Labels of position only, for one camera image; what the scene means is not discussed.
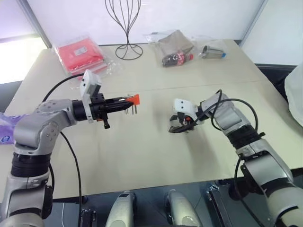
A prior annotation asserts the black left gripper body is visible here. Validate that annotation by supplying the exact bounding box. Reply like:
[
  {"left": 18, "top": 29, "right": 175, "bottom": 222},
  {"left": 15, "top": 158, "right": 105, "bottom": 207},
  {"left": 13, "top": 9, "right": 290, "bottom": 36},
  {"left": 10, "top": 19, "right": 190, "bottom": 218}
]
[{"left": 89, "top": 93, "right": 112, "bottom": 130}]

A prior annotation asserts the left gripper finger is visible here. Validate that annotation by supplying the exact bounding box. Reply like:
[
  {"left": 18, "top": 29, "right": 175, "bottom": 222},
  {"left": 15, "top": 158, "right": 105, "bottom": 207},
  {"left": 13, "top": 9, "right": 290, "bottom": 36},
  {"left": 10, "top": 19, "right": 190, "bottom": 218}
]
[
  {"left": 105, "top": 97, "right": 130, "bottom": 106},
  {"left": 106, "top": 105, "right": 130, "bottom": 114}
]

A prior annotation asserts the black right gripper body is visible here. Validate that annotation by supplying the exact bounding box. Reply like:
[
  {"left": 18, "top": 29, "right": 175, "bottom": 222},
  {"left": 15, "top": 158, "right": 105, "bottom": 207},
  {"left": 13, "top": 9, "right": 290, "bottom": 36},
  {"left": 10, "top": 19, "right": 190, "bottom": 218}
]
[{"left": 177, "top": 113, "right": 197, "bottom": 131}]

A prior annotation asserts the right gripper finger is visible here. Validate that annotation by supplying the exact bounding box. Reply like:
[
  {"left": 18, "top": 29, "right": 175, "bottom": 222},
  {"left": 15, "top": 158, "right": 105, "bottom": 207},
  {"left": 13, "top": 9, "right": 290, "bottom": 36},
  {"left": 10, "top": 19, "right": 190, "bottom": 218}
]
[
  {"left": 168, "top": 114, "right": 179, "bottom": 131},
  {"left": 169, "top": 126, "right": 190, "bottom": 134}
]

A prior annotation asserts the orange hex key holder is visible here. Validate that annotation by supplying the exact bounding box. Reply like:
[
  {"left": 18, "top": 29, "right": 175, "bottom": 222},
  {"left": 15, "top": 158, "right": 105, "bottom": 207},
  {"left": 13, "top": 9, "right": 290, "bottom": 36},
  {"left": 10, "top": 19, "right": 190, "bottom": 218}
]
[{"left": 126, "top": 94, "right": 141, "bottom": 106}]

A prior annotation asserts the red packet in plastic bag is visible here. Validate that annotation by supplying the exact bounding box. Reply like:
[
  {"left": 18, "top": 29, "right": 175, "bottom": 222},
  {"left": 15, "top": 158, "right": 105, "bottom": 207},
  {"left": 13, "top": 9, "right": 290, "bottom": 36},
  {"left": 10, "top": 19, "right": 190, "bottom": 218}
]
[{"left": 50, "top": 35, "right": 124, "bottom": 78}]

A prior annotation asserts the cola bottle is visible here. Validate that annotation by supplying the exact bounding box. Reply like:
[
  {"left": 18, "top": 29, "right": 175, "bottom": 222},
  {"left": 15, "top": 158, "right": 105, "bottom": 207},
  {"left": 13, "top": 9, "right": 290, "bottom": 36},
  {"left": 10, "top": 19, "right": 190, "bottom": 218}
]
[{"left": 161, "top": 53, "right": 195, "bottom": 69}]

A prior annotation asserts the brown item in plastic bag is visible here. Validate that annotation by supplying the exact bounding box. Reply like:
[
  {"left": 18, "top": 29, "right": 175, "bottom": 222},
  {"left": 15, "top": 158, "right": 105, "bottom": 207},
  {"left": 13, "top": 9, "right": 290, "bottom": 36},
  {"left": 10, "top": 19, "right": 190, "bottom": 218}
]
[{"left": 143, "top": 29, "right": 197, "bottom": 70}]

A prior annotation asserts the grey metal cylinder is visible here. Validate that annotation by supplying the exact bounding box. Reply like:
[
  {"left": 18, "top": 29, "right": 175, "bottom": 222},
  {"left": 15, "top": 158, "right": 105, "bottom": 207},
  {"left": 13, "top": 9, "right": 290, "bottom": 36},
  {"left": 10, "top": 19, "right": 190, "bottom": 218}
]
[{"left": 202, "top": 45, "right": 228, "bottom": 60}]

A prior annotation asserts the brown cloth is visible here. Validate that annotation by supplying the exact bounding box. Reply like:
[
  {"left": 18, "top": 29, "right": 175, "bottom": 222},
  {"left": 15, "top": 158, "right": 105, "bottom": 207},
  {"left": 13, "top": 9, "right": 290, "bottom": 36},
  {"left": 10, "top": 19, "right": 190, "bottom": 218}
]
[{"left": 158, "top": 30, "right": 195, "bottom": 60}]

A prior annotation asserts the silver rounded robot leg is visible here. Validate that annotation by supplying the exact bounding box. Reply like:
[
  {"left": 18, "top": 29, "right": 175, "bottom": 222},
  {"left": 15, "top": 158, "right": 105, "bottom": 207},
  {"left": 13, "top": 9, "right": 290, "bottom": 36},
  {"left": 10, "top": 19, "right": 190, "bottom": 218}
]
[
  {"left": 105, "top": 190, "right": 138, "bottom": 227},
  {"left": 164, "top": 189, "right": 203, "bottom": 227}
]

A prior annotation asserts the small clear plastic bag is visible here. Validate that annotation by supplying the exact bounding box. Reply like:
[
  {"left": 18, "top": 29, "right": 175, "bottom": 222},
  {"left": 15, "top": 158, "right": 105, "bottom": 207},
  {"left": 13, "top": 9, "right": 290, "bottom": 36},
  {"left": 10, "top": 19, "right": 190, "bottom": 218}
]
[{"left": 196, "top": 38, "right": 230, "bottom": 60}]

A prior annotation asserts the purple packet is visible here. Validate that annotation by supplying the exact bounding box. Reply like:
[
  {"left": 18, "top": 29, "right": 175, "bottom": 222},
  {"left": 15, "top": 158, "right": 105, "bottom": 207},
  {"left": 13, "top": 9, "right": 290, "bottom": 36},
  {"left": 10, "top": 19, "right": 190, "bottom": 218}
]
[{"left": 0, "top": 112, "right": 25, "bottom": 146}]

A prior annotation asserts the black box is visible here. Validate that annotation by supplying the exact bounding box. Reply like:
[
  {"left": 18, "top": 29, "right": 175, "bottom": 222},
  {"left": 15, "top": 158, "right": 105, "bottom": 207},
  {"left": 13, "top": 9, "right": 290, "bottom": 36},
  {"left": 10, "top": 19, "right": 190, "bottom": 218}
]
[{"left": 208, "top": 182, "right": 269, "bottom": 227}]

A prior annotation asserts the black clamp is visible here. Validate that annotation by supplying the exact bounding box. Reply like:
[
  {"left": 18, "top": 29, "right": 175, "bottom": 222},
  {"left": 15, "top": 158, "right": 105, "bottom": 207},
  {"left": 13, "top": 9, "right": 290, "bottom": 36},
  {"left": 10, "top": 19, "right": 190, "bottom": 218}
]
[{"left": 80, "top": 208, "right": 97, "bottom": 227}]

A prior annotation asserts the white plastic bag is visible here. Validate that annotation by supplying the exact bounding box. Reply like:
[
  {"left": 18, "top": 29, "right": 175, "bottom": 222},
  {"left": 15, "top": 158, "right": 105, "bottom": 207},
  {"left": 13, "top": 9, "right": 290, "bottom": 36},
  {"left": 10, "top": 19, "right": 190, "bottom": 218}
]
[{"left": 284, "top": 65, "right": 303, "bottom": 126}]

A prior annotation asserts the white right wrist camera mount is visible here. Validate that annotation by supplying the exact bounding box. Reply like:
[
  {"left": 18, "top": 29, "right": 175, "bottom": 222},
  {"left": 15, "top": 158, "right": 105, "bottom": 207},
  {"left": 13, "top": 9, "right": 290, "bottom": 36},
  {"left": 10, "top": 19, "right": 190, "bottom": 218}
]
[{"left": 173, "top": 98, "right": 199, "bottom": 125}]

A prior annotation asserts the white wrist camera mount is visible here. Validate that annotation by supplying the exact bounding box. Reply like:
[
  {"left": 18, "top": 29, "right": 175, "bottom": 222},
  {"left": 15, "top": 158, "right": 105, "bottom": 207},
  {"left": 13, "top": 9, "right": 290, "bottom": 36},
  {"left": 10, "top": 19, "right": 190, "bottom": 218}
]
[
  {"left": 80, "top": 69, "right": 103, "bottom": 124},
  {"left": 173, "top": 98, "right": 199, "bottom": 125}
]

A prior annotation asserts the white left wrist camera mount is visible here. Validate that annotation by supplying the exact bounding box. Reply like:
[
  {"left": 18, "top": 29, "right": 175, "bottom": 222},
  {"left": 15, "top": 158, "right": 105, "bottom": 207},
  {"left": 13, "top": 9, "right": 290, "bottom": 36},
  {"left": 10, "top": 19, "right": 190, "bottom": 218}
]
[{"left": 80, "top": 69, "right": 103, "bottom": 124}]

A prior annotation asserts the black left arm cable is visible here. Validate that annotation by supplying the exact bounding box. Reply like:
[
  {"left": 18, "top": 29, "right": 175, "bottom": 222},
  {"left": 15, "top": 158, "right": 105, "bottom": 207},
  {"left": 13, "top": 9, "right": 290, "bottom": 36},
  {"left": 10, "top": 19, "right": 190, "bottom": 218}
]
[{"left": 42, "top": 73, "right": 84, "bottom": 207}]

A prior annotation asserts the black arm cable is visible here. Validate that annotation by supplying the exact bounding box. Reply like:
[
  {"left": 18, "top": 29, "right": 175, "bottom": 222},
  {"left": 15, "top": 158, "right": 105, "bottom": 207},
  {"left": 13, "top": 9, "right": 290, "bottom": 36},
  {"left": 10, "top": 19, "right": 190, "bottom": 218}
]
[
  {"left": 42, "top": 73, "right": 84, "bottom": 207},
  {"left": 196, "top": 89, "right": 266, "bottom": 227}
]

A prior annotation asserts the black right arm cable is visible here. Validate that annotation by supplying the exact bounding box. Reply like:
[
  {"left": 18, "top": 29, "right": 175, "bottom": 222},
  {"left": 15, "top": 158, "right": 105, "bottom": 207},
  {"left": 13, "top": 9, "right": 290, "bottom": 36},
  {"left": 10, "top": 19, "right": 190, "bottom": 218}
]
[{"left": 196, "top": 89, "right": 266, "bottom": 227}]

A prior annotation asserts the black wire stand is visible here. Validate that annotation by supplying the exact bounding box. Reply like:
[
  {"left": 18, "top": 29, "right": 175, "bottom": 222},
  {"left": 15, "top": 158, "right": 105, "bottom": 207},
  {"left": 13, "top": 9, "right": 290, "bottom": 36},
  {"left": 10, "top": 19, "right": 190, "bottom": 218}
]
[{"left": 105, "top": 0, "right": 144, "bottom": 61}]

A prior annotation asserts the grey window post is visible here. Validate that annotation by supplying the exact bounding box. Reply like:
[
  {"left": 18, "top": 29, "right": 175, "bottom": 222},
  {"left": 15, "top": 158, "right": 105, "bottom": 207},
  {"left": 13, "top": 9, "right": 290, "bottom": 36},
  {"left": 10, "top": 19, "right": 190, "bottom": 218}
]
[
  {"left": 22, "top": 0, "right": 53, "bottom": 50},
  {"left": 238, "top": 0, "right": 270, "bottom": 47}
]

